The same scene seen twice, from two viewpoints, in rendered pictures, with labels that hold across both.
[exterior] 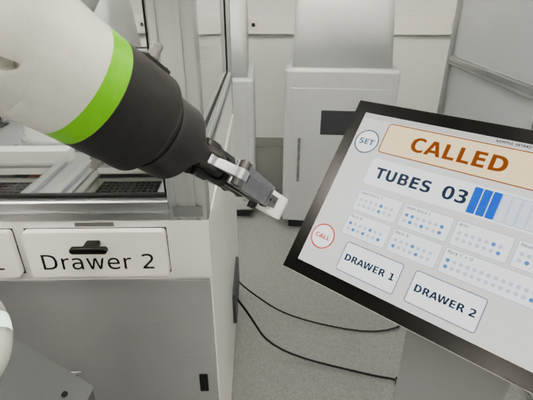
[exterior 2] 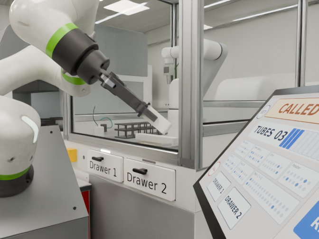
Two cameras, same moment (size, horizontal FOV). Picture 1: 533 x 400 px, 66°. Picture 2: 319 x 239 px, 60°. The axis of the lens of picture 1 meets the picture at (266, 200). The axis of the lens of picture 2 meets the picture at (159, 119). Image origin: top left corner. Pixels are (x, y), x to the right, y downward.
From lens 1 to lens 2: 51 cm
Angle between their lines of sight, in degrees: 51
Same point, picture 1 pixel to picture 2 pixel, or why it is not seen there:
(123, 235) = (156, 169)
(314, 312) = not seen: outside the picture
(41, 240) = (128, 164)
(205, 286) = (190, 218)
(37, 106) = (36, 41)
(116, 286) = (152, 202)
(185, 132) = (89, 60)
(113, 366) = not seen: outside the picture
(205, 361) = not seen: outside the picture
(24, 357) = (72, 186)
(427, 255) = (244, 176)
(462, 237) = (266, 163)
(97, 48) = (55, 24)
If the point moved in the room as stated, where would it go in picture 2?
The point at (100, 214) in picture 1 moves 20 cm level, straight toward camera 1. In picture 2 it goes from (151, 155) to (124, 167)
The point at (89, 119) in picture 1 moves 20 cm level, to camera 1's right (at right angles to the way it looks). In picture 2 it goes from (49, 46) to (98, 27)
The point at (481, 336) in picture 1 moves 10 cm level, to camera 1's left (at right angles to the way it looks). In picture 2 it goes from (232, 233) to (179, 211)
